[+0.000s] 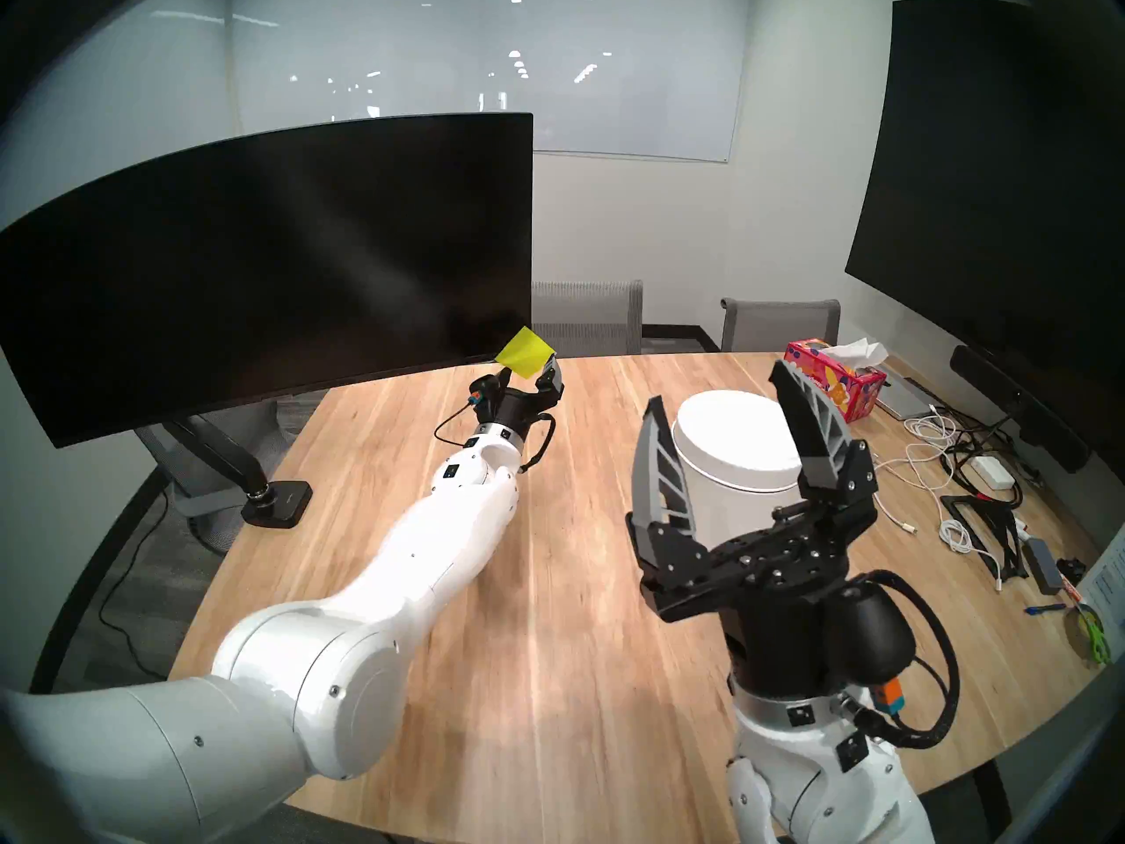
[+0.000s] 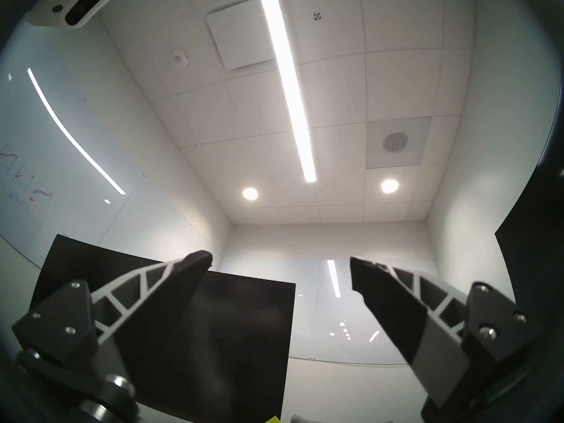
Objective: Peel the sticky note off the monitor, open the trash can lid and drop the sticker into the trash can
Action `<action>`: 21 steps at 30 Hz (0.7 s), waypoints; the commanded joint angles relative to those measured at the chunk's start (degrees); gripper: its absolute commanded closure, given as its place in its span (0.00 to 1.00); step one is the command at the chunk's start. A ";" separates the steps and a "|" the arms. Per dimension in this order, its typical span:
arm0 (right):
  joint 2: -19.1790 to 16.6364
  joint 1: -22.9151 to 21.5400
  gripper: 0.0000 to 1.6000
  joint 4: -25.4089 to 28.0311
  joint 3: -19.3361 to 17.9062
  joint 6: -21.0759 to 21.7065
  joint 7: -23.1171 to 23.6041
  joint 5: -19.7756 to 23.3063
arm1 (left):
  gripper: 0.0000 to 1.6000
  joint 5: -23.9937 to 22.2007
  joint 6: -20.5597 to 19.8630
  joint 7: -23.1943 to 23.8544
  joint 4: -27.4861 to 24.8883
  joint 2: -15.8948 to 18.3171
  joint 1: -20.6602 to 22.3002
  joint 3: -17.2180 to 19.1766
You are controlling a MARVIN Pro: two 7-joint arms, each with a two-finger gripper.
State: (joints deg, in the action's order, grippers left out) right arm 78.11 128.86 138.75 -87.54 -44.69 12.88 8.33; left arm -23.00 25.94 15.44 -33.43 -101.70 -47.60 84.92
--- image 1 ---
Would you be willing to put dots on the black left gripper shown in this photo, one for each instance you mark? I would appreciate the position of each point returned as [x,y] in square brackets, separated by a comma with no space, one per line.
[518,404]

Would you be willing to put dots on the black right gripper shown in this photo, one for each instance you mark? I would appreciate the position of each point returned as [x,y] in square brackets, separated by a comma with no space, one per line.
[773,640]

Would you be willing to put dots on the yellow sticky note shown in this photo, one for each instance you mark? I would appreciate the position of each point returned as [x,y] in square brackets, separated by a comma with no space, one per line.
[526,350]

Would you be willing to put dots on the white pedal trash can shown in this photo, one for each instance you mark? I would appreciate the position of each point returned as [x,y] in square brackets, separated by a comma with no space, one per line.
[738,438]

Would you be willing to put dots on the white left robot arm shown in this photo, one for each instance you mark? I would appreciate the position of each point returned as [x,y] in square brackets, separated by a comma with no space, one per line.
[422,552]

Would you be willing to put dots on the curved black monitor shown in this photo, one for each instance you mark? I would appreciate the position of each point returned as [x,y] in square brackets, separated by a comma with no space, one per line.
[264,271]

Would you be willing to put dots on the red floral tissue box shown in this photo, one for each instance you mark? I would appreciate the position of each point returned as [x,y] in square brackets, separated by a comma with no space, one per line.
[857,389]

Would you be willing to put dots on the silver laptop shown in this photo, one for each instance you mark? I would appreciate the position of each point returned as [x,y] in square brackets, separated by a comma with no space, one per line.
[905,398]

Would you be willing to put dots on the white power adapter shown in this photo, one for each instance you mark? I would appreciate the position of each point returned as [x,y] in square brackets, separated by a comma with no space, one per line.
[993,473]

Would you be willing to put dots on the black soundbar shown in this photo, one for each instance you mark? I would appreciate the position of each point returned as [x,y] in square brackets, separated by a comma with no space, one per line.
[1011,403]

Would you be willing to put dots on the grey adapter dongle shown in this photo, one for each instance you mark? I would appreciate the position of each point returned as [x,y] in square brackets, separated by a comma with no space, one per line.
[1043,565]

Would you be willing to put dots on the blue pen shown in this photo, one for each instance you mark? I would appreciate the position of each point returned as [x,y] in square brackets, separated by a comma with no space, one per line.
[1046,607]

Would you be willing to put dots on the small black device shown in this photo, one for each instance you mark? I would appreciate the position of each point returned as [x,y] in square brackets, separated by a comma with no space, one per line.
[1070,570]

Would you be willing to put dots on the green scissors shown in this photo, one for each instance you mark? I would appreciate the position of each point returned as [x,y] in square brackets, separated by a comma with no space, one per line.
[1090,636]

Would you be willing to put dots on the white paper sheet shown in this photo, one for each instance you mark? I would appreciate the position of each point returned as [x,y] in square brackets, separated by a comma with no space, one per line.
[1107,587]

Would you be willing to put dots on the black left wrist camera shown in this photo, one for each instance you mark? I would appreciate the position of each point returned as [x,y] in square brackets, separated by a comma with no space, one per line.
[479,394]

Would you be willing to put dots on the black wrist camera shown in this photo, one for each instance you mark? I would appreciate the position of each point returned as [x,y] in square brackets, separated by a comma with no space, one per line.
[870,631]
[479,394]

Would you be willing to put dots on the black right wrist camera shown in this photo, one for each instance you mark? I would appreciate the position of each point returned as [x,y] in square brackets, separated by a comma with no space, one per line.
[870,631]

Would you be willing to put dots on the black folding frame stand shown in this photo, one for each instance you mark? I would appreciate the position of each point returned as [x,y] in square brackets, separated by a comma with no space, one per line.
[949,502]

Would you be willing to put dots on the glass wall whiteboard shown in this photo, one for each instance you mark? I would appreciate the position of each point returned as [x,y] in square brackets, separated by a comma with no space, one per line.
[615,77]

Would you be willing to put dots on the large black wall television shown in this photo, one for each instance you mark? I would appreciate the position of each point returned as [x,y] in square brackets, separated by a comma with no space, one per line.
[993,192]

